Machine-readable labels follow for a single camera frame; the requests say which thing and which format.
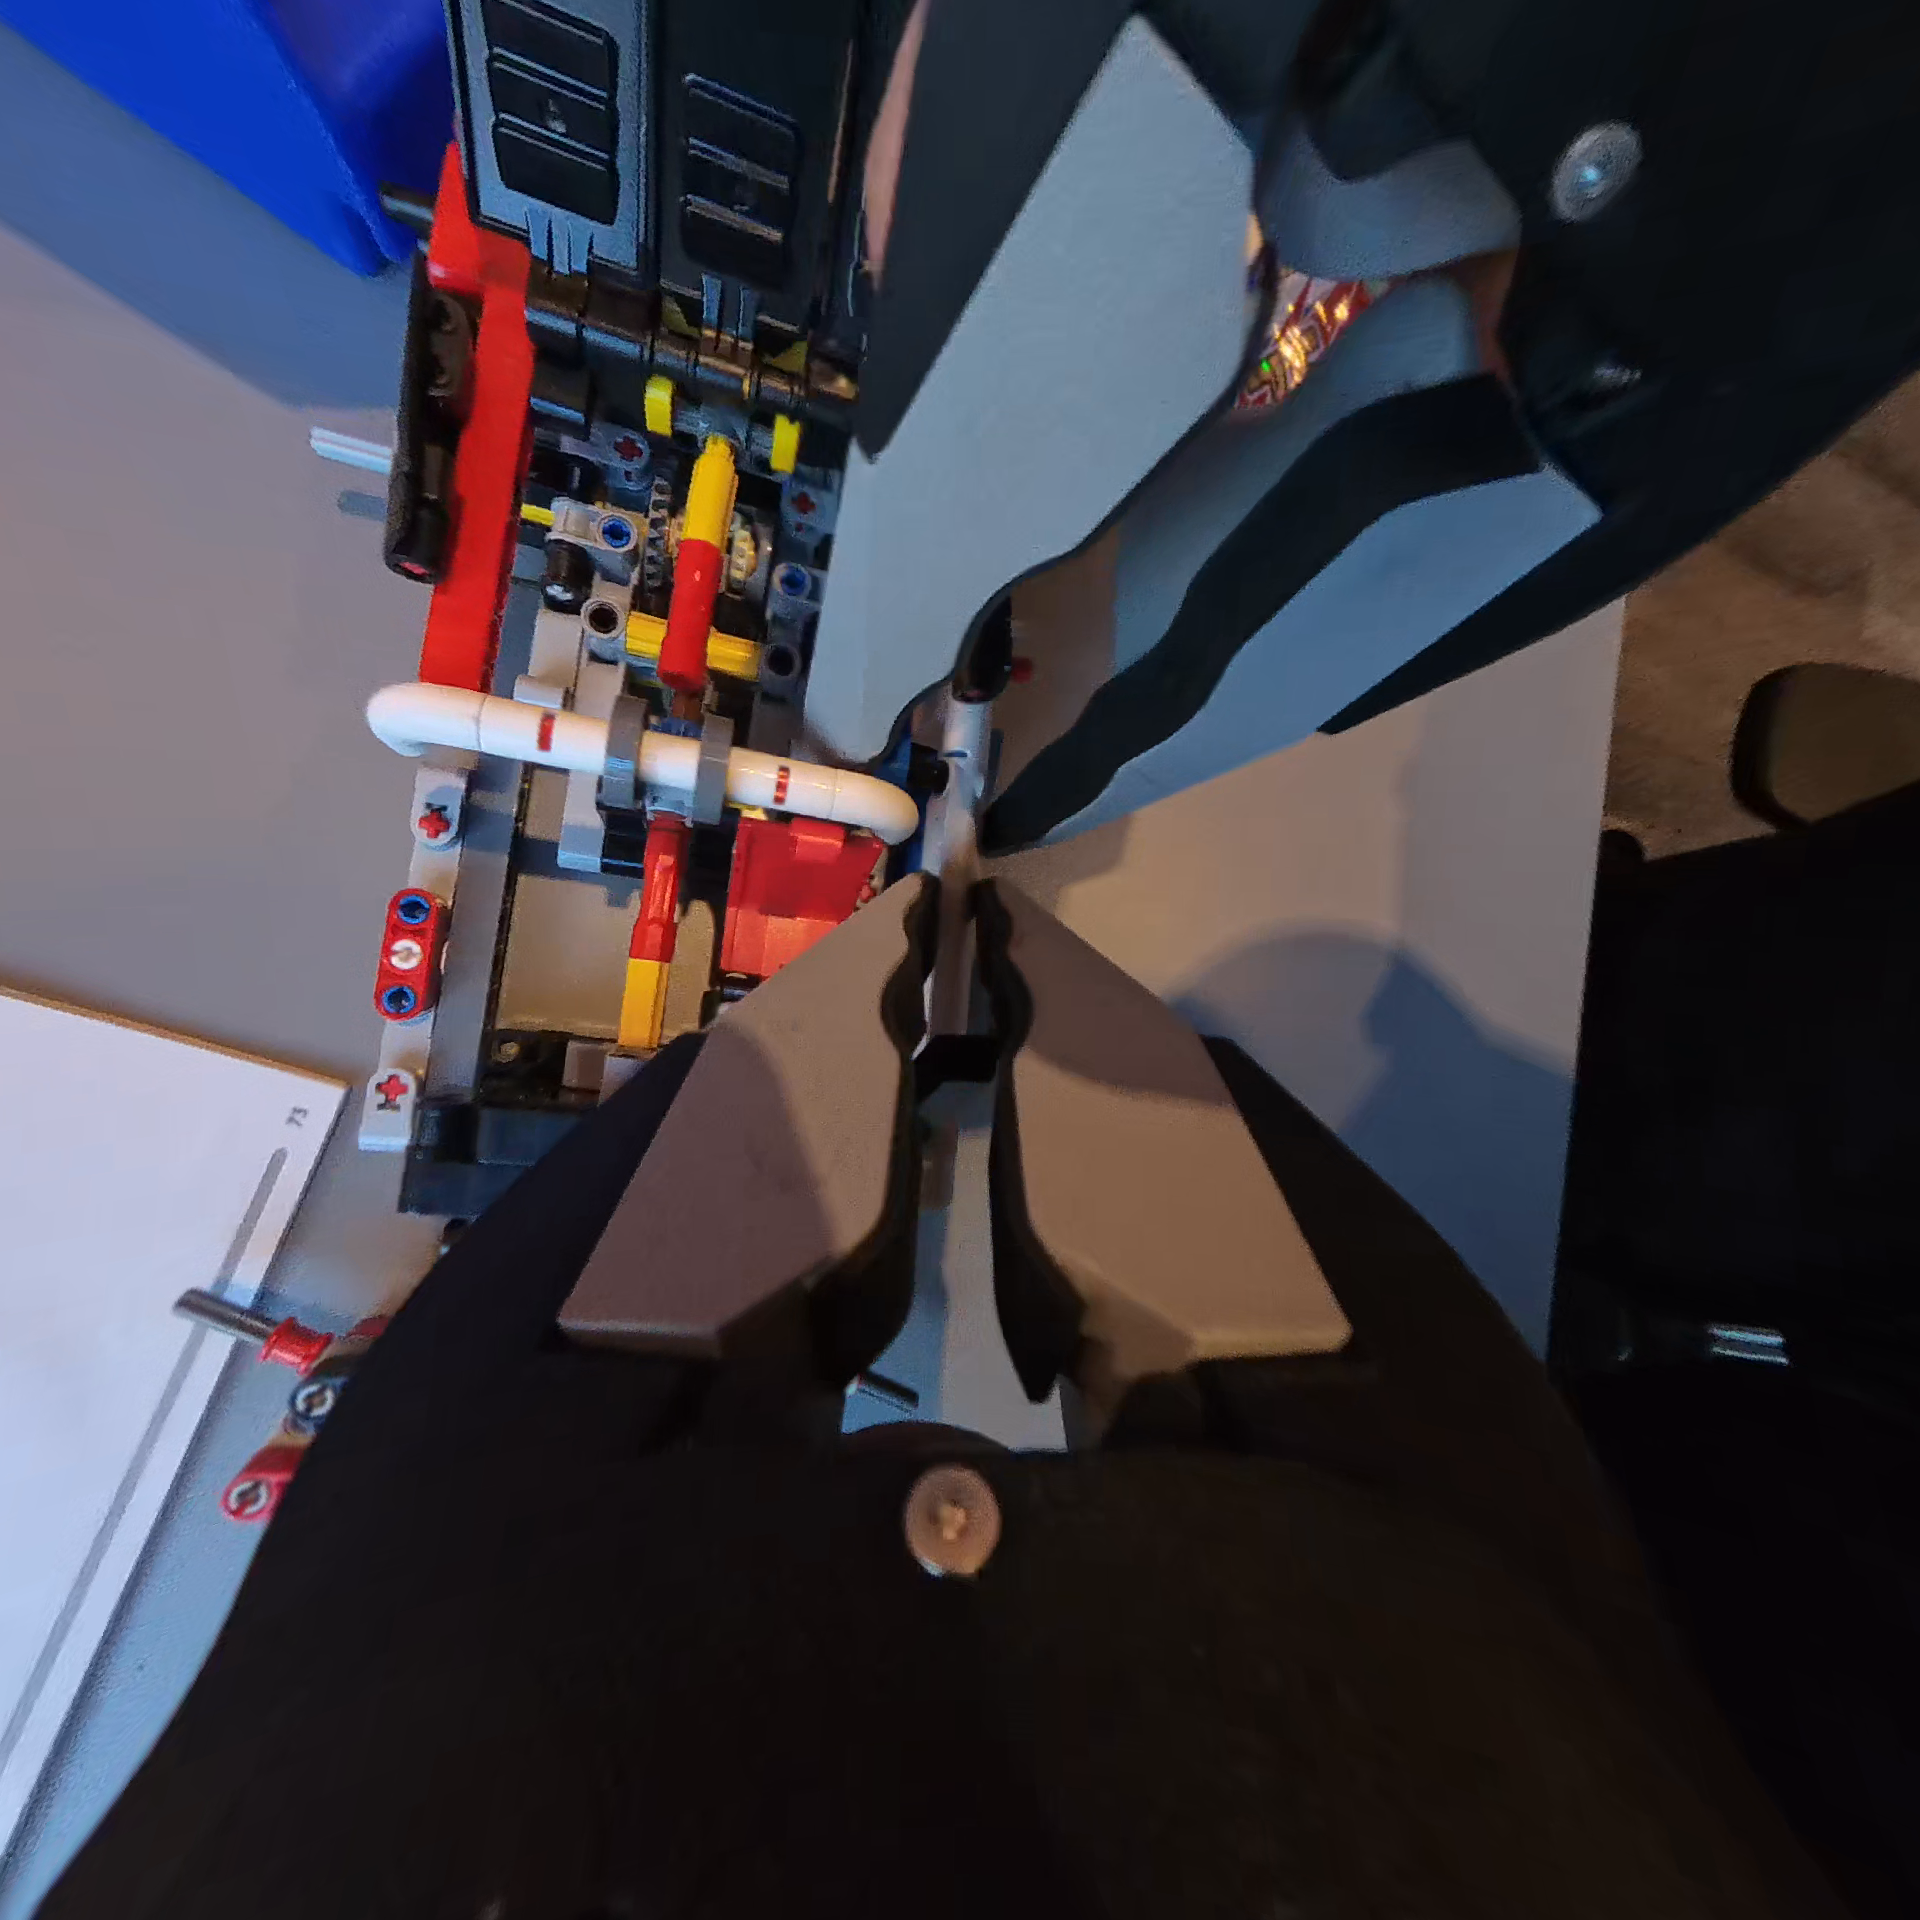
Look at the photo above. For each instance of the person's right hand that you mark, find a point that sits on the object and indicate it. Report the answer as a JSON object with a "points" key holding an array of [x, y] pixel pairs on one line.
{"points": [[1380, 209]]}

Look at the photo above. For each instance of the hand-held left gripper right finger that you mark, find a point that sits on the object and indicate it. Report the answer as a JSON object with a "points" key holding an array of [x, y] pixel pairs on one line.
{"points": [[1170, 1198]]}

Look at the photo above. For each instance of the grey desk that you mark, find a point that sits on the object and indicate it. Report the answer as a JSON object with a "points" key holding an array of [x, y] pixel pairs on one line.
{"points": [[180, 676]]}

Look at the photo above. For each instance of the holographic sticker sheet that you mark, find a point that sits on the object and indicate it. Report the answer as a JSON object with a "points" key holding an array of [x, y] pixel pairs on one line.
{"points": [[1292, 343]]}

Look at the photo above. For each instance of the white blue brick panel assembly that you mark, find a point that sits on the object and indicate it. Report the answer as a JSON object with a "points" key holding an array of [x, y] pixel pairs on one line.
{"points": [[964, 750]]}

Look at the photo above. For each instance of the blue plastic bin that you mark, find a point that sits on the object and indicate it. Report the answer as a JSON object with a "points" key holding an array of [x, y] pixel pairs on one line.
{"points": [[273, 88]]}

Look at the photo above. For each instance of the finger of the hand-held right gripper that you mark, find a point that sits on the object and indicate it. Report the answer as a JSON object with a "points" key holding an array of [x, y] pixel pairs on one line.
{"points": [[1426, 569], [1048, 375]]}

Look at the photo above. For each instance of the toy brick vehicle model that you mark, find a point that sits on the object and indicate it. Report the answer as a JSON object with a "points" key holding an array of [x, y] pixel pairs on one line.
{"points": [[482, 451]]}

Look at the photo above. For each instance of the open instruction booklet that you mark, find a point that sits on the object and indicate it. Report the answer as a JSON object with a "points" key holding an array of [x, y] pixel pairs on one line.
{"points": [[121, 1198]]}

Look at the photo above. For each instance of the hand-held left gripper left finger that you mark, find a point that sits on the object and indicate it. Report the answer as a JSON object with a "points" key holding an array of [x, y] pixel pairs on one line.
{"points": [[748, 1171]]}

